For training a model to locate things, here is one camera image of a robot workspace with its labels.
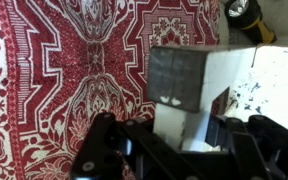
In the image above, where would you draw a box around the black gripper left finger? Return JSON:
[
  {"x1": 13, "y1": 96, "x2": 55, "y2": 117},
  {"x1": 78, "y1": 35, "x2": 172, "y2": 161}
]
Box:
[{"x1": 69, "y1": 112, "x2": 198, "y2": 180}]

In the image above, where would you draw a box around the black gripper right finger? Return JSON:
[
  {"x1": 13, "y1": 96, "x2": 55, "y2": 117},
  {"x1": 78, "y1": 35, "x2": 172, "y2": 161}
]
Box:
[{"x1": 205, "y1": 114, "x2": 288, "y2": 180}]

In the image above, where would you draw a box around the white wooden child chair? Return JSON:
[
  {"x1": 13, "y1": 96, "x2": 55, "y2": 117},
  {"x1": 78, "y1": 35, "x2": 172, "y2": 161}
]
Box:
[{"x1": 146, "y1": 44, "x2": 288, "y2": 153}]

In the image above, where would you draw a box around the red patterned cushion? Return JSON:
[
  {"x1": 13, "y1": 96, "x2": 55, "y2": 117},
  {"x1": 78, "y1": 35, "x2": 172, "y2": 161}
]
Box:
[{"x1": 0, "y1": 0, "x2": 222, "y2": 180}]

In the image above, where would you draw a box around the yellow black flashlight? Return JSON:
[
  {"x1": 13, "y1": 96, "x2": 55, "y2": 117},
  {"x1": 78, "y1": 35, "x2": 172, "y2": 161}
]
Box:
[{"x1": 224, "y1": 0, "x2": 278, "y2": 45}]

